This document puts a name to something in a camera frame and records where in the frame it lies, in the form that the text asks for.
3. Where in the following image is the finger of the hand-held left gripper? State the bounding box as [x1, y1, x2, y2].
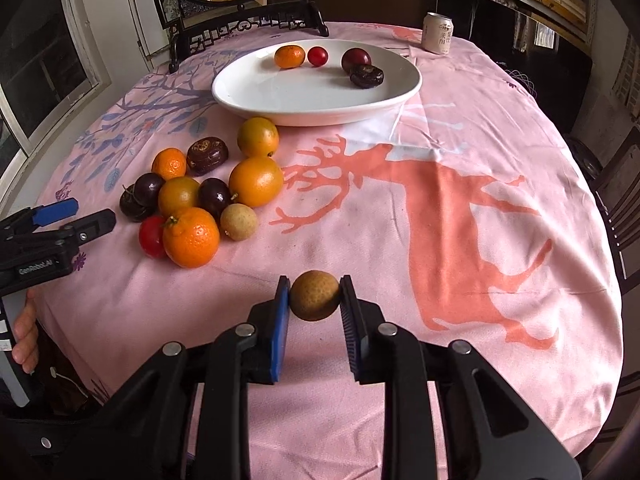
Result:
[0, 198, 80, 235]
[59, 208, 117, 250]

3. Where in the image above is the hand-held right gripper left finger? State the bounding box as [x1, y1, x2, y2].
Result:
[30, 275, 292, 480]

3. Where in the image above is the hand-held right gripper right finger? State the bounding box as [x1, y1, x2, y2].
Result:
[339, 275, 584, 480]

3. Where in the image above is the white oval plate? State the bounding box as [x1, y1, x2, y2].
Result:
[211, 39, 423, 127]

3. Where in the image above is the person's left hand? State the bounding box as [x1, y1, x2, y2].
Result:
[12, 292, 41, 374]

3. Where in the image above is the dark purple plum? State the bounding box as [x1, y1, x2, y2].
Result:
[198, 177, 233, 221]
[134, 172, 166, 206]
[341, 47, 373, 73]
[119, 185, 160, 222]

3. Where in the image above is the yellow-orange orange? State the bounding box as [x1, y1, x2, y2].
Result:
[158, 176, 202, 218]
[236, 117, 280, 158]

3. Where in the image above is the small mandarin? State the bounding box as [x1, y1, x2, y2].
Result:
[274, 45, 306, 70]
[151, 147, 188, 181]

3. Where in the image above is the large mandarin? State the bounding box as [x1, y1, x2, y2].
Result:
[162, 207, 221, 269]

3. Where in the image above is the pale brown longan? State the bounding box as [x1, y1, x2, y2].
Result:
[220, 203, 259, 242]

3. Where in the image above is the person's dark patterned clothing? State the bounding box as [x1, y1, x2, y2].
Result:
[0, 327, 110, 423]

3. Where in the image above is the dark brown water chestnut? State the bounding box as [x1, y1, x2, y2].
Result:
[186, 138, 230, 177]

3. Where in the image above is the pink printed tablecloth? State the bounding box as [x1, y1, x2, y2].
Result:
[35, 21, 624, 480]

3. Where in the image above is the large orange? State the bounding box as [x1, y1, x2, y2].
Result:
[228, 156, 285, 208]

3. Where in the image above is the dark date on plate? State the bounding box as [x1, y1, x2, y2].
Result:
[349, 64, 385, 89]

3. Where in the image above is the dark wooden chair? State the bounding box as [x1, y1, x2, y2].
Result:
[565, 127, 640, 306]

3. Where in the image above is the white drink can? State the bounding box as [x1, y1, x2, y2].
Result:
[422, 11, 454, 56]

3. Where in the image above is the black chair back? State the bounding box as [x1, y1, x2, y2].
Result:
[436, 0, 503, 43]

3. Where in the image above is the white window frame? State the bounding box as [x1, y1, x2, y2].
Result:
[0, 0, 117, 188]

